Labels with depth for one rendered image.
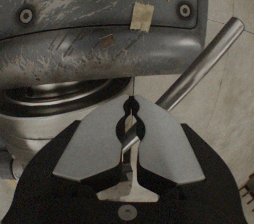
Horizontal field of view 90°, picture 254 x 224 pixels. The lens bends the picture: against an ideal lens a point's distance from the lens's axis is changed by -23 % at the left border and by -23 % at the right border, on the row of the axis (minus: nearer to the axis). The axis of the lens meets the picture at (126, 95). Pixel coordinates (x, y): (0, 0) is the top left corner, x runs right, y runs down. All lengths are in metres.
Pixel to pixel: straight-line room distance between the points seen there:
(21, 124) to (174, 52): 0.21
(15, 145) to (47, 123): 0.09
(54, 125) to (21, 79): 0.07
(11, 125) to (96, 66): 0.15
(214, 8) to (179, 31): 1.76
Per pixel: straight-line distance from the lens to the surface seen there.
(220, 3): 2.00
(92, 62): 0.16
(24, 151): 0.27
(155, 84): 1.67
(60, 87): 0.25
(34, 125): 0.22
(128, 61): 0.17
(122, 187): 0.88
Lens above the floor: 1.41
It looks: 60 degrees down
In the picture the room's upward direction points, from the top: 153 degrees clockwise
